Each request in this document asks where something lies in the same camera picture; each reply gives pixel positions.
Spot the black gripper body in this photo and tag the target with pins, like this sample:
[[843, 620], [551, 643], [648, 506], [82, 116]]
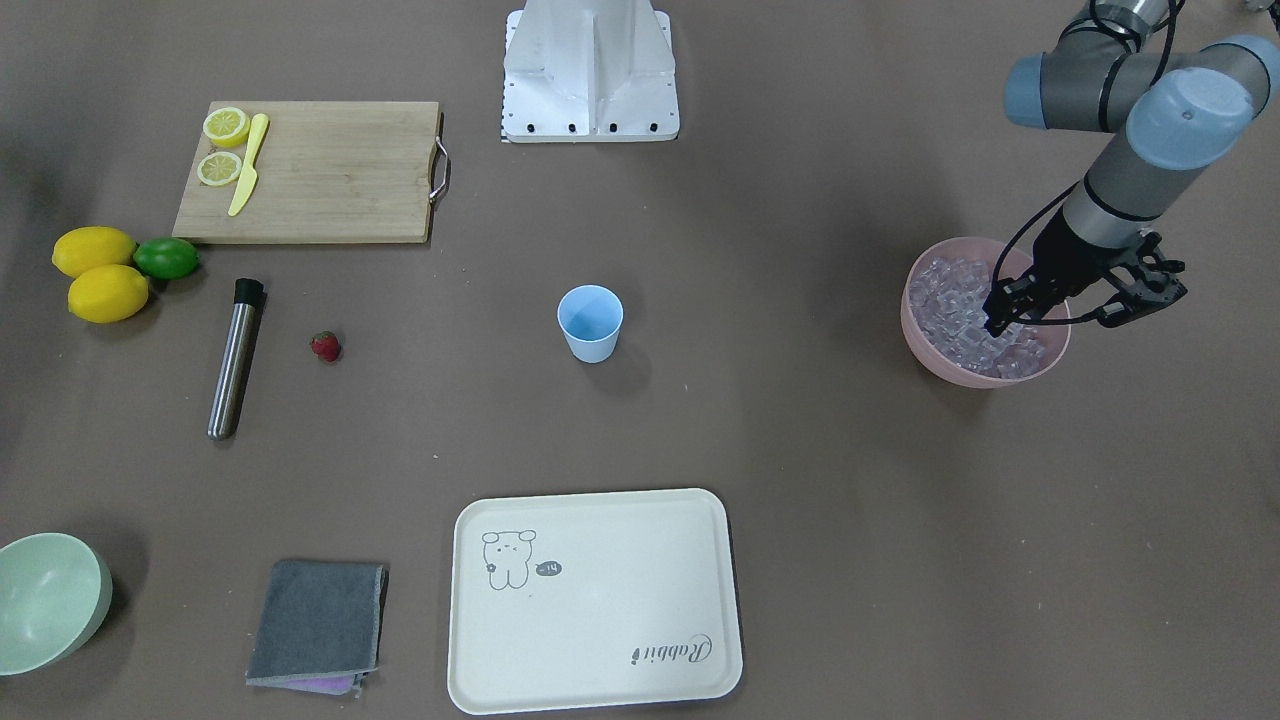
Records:
[[1061, 262]]

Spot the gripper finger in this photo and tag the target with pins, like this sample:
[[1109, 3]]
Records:
[[1009, 303]]

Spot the red strawberry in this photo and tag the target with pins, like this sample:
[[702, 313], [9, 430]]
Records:
[[326, 346]]

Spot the steel muddler black tip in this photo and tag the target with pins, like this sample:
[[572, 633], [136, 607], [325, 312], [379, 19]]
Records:
[[248, 302]]

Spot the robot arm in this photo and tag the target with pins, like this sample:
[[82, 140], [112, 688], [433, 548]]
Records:
[[1169, 117]]

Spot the pile of clear ice cubes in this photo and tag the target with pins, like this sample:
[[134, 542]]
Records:
[[946, 300]]

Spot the light blue plastic cup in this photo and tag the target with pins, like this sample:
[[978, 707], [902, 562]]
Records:
[[590, 317]]

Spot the pink bowl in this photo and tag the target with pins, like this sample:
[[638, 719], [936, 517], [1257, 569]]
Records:
[[1056, 337]]

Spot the cream serving tray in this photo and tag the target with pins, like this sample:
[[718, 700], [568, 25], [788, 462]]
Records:
[[596, 600]]

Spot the bamboo cutting board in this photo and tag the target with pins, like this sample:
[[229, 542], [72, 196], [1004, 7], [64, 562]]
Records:
[[329, 172]]

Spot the grey folded cloth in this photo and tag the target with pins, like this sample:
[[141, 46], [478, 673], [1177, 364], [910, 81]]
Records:
[[319, 628]]

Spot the yellow plastic knife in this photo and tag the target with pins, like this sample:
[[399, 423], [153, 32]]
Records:
[[249, 177]]

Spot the upper lemon half slice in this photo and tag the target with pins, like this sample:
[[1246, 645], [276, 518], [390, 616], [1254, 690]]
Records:
[[227, 127]]

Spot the lemon half slice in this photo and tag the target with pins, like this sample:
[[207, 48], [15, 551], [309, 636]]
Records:
[[227, 127], [218, 169]]

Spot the lower lemon half slice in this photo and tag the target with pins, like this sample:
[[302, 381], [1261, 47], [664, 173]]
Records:
[[218, 169]]

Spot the green lime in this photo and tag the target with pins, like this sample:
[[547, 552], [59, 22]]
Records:
[[166, 258]]

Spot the lower whole yellow lemon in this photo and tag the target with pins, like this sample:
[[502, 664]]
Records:
[[108, 293]]

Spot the whole yellow lemon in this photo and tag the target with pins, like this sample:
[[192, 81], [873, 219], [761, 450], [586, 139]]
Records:
[[87, 248], [108, 293]]

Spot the upper whole yellow lemon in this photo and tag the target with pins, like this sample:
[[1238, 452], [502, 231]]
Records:
[[87, 248]]

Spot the pale green bowl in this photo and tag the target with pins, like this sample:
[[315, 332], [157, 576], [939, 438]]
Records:
[[55, 594]]

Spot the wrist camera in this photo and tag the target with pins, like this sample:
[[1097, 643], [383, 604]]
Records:
[[1144, 279]]

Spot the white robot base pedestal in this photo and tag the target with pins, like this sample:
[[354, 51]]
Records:
[[589, 72]]

